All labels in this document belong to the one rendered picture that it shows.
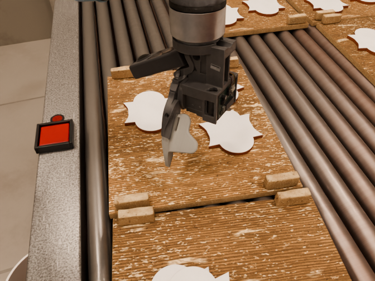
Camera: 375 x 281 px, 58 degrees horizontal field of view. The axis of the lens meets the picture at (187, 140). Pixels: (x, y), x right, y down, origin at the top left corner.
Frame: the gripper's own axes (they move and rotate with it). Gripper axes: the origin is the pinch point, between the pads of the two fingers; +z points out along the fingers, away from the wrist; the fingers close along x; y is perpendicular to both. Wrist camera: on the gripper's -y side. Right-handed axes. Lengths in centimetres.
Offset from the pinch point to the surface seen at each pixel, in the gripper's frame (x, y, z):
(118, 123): 2.6, -19.3, 5.2
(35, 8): 130, -217, 51
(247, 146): 9.9, 7.9, 5.5
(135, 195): -12.2, -3.0, 4.6
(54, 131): -5.8, -30.0, 5.8
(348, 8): 86, 11, 1
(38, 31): 128, -221, 70
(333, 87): 42.4, 17.2, 6.4
